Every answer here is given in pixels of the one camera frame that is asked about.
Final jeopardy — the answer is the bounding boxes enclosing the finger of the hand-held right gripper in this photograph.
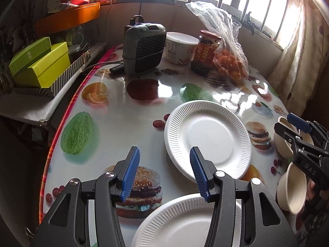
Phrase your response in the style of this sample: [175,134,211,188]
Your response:
[287,113,329,150]
[274,122,313,157]

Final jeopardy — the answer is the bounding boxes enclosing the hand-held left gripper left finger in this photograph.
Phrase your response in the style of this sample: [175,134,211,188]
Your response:
[31,146,140,247]

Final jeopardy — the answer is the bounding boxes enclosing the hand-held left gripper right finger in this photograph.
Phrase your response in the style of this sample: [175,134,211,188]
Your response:
[189,147,299,247]

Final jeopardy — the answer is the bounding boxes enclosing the beige paper bowl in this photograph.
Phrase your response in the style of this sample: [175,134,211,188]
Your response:
[274,116,314,159]
[277,162,309,216]

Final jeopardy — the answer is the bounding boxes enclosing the white paper plate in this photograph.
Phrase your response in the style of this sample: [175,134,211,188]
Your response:
[164,100,252,183]
[131,193,242,247]

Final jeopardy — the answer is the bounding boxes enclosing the patterned beige curtain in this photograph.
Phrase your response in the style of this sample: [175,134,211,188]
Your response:
[267,0,329,115]

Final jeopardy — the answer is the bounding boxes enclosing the fruit print tablecloth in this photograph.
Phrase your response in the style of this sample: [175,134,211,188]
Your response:
[38,45,306,247]

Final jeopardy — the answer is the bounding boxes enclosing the clear plastic bag of oranges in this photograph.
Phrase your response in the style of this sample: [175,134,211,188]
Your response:
[185,1,250,83]

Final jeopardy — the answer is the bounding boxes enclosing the black power plug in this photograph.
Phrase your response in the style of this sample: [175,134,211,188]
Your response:
[110,64,125,76]

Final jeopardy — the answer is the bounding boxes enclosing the black clamp on windowsill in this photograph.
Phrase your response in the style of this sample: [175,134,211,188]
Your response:
[244,11,258,34]

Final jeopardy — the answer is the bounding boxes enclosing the glass jar with red label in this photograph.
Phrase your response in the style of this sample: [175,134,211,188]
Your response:
[190,30,222,75]

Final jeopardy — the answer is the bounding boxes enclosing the metal binder clip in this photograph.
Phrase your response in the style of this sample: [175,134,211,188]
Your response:
[24,226,37,240]

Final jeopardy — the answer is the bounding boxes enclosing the striped cardboard box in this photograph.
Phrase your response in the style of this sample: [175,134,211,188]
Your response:
[12,50,92,99]

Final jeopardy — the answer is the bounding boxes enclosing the paper covered side table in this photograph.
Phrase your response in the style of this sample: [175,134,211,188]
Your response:
[0,43,106,127]

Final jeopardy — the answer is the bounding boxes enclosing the white plastic tub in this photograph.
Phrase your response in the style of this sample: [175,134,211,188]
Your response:
[166,32,199,66]

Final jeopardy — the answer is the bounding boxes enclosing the grey space heater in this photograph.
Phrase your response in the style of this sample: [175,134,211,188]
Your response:
[123,15,167,76]

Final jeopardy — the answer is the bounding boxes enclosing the small glass jar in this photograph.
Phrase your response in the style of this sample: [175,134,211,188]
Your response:
[67,45,83,62]

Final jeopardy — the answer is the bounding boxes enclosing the large green box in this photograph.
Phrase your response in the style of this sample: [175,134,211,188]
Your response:
[14,42,71,88]

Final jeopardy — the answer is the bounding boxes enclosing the small green box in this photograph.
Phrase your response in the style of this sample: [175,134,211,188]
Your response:
[9,36,52,74]

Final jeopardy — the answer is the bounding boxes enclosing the orange box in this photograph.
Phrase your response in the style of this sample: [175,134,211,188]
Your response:
[34,2,101,36]

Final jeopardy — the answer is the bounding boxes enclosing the grey power cable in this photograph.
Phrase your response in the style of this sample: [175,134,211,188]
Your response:
[83,60,124,71]

